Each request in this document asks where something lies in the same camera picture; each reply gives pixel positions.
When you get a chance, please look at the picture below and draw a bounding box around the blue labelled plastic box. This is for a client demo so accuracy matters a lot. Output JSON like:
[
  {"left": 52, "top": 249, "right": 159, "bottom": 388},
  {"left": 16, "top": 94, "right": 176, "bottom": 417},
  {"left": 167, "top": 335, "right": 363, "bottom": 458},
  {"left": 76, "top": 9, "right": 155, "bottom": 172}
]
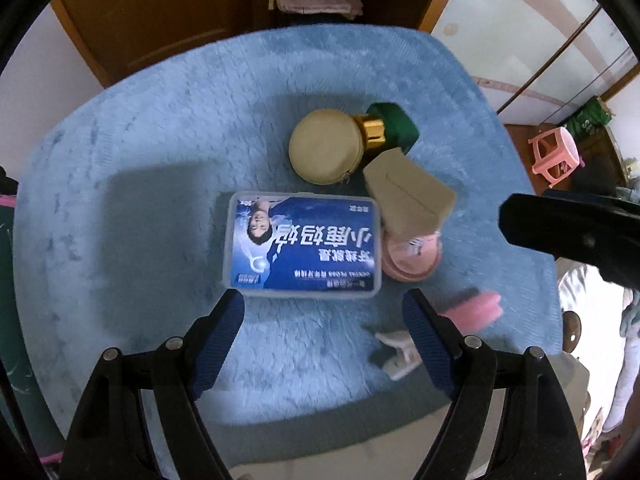
[{"left": 222, "top": 191, "right": 383, "bottom": 301}]

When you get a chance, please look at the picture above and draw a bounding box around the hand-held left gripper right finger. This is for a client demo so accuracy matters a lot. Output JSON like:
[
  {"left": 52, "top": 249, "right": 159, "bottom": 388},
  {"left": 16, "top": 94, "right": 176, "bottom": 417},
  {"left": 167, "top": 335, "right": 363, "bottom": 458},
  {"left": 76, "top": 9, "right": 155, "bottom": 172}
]
[{"left": 402, "top": 287, "right": 588, "bottom": 480}]

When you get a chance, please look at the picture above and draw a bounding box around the green package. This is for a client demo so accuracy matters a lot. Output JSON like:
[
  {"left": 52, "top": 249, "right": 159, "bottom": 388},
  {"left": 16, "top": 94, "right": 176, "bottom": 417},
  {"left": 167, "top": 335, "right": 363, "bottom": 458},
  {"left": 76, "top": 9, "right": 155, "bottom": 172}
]
[{"left": 562, "top": 97, "right": 613, "bottom": 141}]

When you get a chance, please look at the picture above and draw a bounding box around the pink round jar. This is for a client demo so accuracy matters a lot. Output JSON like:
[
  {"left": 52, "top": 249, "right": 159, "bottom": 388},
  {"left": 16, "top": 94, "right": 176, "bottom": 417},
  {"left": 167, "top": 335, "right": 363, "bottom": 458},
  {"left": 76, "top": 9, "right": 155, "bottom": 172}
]
[{"left": 382, "top": 232, "right": 443, "bottom": 282}]

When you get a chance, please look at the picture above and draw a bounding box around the beige round pouch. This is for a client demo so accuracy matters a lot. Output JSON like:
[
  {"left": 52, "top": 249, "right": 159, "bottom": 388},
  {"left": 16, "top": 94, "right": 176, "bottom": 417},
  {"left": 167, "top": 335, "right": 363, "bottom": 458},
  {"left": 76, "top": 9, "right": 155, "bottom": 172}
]
[{"left": 289, "top": 108, "right": 363, "bottom": 184}]

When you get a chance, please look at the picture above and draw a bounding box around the dotted white cloth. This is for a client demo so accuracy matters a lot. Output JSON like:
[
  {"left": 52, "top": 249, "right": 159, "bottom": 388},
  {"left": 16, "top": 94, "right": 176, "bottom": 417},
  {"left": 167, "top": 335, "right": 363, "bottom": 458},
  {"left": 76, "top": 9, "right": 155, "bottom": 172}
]
[{"left": 557, "top": 260, "right": 640, "bottom": 441}]

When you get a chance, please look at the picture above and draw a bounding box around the beige wedge box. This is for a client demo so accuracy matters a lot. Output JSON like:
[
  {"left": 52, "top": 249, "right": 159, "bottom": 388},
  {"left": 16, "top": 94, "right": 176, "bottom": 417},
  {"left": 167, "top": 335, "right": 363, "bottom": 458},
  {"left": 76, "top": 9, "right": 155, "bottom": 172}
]
[{"left": 363, "top": 149, "right": 457, "bottom": 236}]

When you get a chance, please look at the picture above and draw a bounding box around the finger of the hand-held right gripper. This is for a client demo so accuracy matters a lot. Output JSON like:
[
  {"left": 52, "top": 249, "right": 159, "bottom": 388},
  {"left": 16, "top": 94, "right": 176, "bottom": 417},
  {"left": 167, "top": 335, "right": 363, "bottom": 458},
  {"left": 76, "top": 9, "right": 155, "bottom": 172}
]
[{"left": 499, "top": 192, "right": 640, "bottom": 288}]

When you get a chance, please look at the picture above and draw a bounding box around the blue plush table cloth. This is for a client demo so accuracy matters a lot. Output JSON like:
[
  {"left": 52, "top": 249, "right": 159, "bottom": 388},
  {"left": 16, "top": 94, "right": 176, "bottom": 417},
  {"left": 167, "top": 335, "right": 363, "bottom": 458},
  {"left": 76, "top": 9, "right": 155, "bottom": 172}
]
[{"left": 12, "top": 25, "right": 563, "bottom": 466}]

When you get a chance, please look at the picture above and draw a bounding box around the floral sliding door wardrobe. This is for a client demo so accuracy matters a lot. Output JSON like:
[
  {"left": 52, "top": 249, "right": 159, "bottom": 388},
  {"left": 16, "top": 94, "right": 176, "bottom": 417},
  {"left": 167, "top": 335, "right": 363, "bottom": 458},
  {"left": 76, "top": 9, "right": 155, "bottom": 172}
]
[{"left": 430, "top": 0, "right": 640, "bottom": 126}]

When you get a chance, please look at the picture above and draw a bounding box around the pink plastic stool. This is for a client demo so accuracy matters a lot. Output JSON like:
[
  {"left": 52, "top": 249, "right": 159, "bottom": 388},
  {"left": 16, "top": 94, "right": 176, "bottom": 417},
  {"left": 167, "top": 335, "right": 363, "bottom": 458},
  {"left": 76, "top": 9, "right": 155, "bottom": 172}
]
[{"left": 529, "top": 127, "right": 585, "bottom": 188}]

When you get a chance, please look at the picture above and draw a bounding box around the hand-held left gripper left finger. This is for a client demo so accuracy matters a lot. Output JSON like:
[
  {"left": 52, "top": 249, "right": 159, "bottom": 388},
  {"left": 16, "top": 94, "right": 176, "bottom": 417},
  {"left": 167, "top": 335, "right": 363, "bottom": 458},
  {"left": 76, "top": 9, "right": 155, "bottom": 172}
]
[{"left": 60, "top": 287, "right": 246, "bottom": 480}]

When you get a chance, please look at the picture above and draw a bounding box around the green chalkboard with pink frame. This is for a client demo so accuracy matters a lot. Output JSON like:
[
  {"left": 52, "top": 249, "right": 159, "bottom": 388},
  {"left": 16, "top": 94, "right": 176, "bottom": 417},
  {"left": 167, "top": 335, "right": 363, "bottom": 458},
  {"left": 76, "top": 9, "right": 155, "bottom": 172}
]
[{"left": 0, "top": 167, "right": 66, "bottom": 466}]

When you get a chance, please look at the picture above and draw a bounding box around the wooden door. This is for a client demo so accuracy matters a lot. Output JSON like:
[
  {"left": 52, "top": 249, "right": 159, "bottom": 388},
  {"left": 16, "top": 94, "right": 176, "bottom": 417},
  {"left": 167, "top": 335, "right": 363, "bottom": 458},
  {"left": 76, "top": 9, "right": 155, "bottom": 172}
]
[{"left": 50, "top": 0, "right": 253, "bottom": 88}]

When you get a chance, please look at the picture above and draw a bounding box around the green bottle with gold cap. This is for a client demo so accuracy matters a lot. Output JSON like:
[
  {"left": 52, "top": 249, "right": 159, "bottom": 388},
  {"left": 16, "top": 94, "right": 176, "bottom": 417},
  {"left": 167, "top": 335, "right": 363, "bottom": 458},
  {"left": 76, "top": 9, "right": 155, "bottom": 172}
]
[{"left": 352, "top": 102, "right": 420, "bottom": 156}]

